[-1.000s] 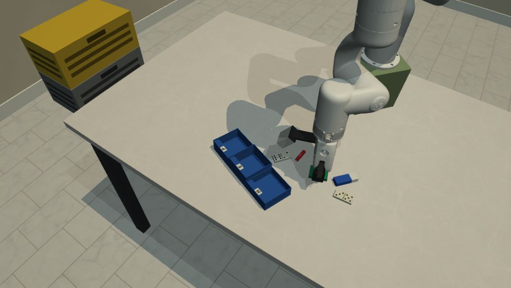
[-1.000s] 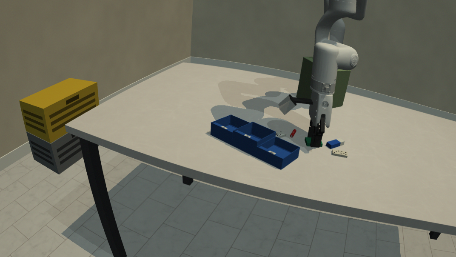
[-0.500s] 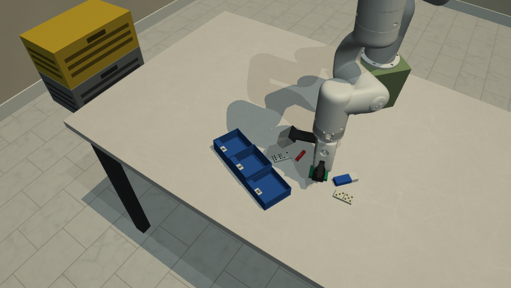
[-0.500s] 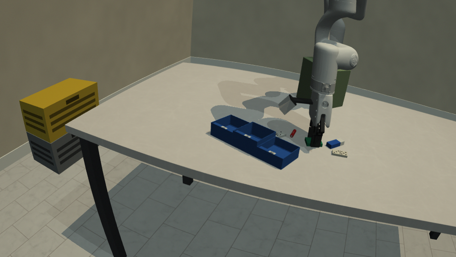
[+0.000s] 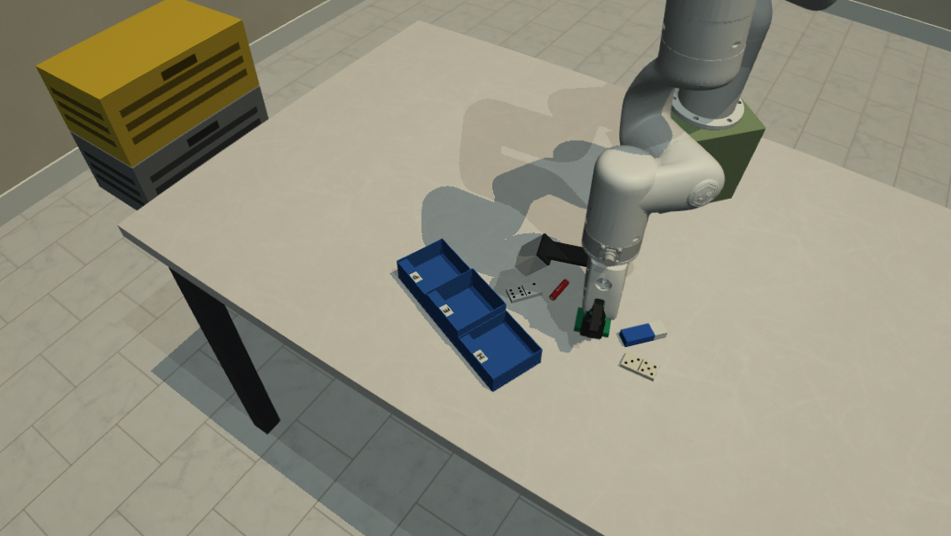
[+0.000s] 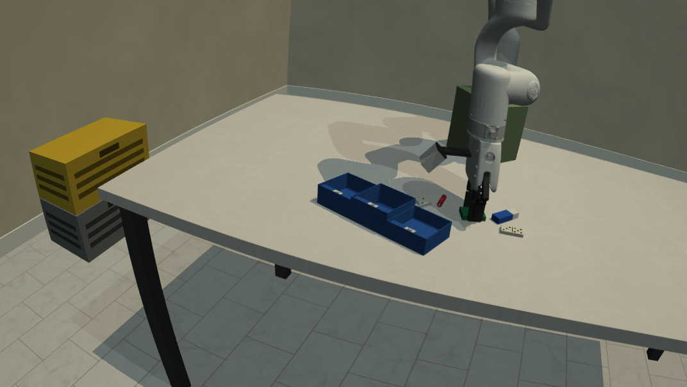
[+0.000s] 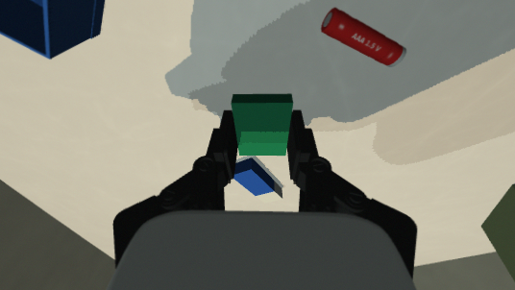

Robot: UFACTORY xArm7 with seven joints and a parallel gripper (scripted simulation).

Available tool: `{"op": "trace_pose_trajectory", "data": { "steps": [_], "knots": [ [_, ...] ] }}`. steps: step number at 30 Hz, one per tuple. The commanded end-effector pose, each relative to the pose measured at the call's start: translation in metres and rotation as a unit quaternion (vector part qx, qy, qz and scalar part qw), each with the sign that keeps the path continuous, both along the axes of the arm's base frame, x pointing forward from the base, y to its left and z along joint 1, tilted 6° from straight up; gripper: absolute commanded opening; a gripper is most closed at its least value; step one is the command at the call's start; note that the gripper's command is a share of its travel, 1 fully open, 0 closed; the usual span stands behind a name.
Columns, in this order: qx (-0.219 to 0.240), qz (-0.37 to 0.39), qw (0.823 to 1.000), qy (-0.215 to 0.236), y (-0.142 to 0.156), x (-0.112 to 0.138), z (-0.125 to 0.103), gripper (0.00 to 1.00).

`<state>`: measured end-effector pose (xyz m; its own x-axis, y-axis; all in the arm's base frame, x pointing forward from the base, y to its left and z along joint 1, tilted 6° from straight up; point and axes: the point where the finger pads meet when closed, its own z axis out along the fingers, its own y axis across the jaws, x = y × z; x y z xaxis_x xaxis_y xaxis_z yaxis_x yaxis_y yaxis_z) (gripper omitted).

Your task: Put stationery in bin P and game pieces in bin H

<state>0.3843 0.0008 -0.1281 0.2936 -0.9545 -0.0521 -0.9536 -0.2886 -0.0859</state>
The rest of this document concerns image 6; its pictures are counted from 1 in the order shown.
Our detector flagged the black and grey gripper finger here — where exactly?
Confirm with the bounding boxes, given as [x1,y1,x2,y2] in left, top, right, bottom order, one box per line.
[463,180,481,207]
[467,172,490,222]

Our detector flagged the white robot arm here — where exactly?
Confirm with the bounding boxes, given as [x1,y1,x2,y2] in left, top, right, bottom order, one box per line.
[419,0,554,173]

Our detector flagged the blue rack of bins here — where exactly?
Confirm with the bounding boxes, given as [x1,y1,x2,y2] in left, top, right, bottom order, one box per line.
[317,173,452,256]

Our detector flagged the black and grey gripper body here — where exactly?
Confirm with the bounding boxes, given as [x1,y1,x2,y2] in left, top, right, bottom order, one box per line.
[465,130,504,192]

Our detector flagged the white domino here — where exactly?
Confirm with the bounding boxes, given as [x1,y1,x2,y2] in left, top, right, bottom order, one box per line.
[415,197,431,208]

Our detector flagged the grey and cream domino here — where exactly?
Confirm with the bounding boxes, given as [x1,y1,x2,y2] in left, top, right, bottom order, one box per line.
[501,225,524,238]

